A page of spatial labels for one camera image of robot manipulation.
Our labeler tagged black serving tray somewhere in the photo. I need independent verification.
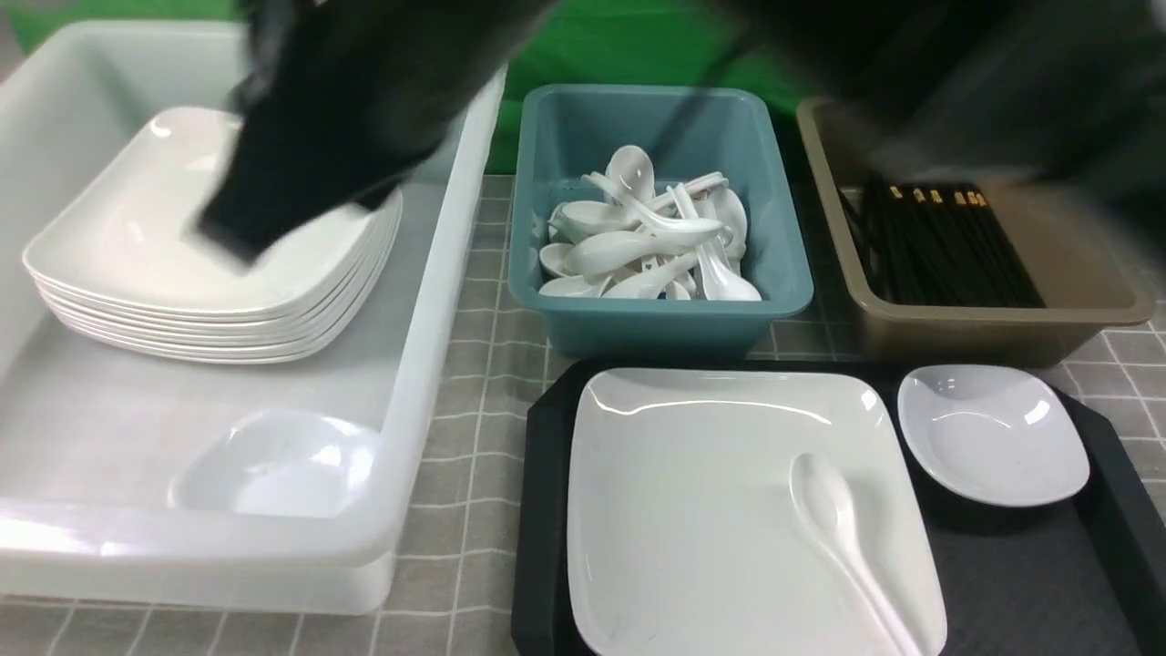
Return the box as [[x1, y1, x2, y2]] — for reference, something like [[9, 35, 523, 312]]
[[511, 360, 1163, 655]]

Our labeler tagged small white bowl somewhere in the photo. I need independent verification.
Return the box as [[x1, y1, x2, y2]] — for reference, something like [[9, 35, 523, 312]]
[[168, 408, 382, 519], [898, 364, 1091, 509]]

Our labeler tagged teal plastic bin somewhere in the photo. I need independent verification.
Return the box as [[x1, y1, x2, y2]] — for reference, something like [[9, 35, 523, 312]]
[[508, 86, 815, 358]]

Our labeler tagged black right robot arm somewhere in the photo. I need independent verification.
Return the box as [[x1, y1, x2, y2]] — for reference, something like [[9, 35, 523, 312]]
[[716, 1, 1163, 195]]

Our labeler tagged stack of white plates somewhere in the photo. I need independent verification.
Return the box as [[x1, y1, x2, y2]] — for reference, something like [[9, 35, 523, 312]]
[[24, 107, 403, 364]]

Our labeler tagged pile of white spoons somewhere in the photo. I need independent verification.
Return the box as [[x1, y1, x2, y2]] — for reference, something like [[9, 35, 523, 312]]
[[538, 144, 763, 302]]

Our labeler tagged green backdrop cloth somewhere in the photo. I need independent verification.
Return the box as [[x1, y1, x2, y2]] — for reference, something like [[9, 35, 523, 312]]
[[0, 0, 821, 174]]

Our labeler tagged brown plastic bin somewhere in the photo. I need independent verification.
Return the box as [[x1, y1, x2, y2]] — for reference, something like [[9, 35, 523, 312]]
[[796, 99, 1154, 368]]

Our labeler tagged white ceramic soup spoon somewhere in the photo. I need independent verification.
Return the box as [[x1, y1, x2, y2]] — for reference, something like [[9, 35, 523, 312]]
[[788, 452, 923, 655]]

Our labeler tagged large white square plate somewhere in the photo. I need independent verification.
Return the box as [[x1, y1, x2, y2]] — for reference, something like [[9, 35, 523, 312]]
[[567, 368, 948, 655]]

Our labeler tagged grey checked tablecloth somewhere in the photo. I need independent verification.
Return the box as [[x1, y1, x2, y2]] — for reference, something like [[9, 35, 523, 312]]
[[1, 176, 1163, 655]]

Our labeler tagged large white plastic tub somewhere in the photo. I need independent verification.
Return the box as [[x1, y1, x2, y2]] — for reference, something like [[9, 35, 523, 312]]
[[3, 21, 506, 615]]

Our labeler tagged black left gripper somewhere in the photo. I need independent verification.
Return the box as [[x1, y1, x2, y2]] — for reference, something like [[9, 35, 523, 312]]
[[196, 1, 548, 264]]

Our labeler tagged bundle of black chopsticks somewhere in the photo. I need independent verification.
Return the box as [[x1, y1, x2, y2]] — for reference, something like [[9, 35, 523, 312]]
[[837, 175, 1045, 310]]

